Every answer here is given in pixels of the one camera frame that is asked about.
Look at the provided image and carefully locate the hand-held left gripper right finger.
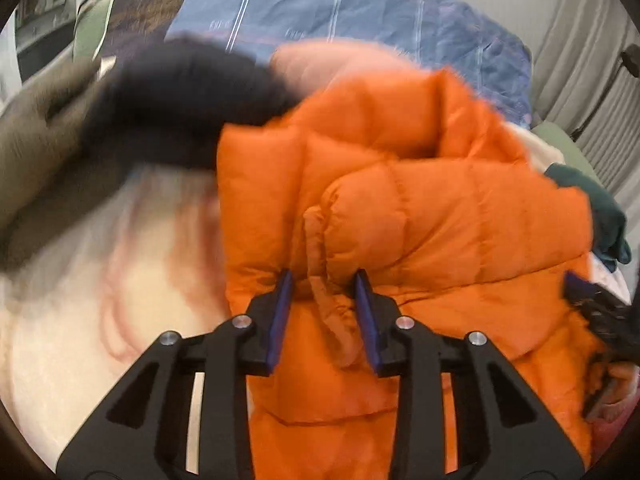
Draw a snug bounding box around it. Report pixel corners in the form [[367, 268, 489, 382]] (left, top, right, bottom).
[[352, 268, 586, 480]]

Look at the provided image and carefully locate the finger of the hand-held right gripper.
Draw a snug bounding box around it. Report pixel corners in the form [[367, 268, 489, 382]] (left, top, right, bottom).
[[582, 350, 623, 423], [564, 270, 640, 361]]

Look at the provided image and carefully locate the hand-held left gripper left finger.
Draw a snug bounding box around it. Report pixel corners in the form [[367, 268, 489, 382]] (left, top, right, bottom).
[[55, 269, 296, 480]]

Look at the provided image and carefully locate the orange puffer jacket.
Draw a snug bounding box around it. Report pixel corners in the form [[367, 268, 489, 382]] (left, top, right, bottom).
[[216, 67, 613, 480]]

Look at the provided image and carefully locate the dark green garment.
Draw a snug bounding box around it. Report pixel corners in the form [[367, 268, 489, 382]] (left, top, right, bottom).
[[544, 162, 632, 266]]

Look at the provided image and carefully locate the pale green cloth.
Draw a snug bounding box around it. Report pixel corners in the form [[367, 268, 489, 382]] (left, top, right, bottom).
[[74, 0, 118, 61], [530, 120, 583, 163]]

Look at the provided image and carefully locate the white ribbed radiator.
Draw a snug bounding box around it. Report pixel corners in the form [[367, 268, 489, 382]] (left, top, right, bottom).
[[570, 67, 640, 198]]

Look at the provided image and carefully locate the pink plush blanket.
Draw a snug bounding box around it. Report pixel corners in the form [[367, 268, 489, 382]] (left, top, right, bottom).
[[0, 37, 633, 471]]

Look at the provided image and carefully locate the black garment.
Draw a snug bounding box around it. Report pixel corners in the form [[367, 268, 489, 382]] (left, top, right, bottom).
[[82, 35, 301, 171]]

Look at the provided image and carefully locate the grey curtain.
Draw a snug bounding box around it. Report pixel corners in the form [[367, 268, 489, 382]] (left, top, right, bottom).
[[530, 0, 640, 128]]

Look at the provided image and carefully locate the brown cloth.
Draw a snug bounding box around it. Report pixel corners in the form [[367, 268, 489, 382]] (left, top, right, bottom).
[[0, 57, 131, 271]]

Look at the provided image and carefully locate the blue plaid bedsheet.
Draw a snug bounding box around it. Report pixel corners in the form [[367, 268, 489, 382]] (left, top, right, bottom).
[[165, 0, 533, 128]]

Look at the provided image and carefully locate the dark printed pillow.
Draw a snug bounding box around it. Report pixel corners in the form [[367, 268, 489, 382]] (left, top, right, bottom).
[[102, 0, 201, 58]]

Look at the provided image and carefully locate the white shelf unit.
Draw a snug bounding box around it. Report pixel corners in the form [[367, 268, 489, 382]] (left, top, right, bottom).
[[14, 0, 81, 68]]

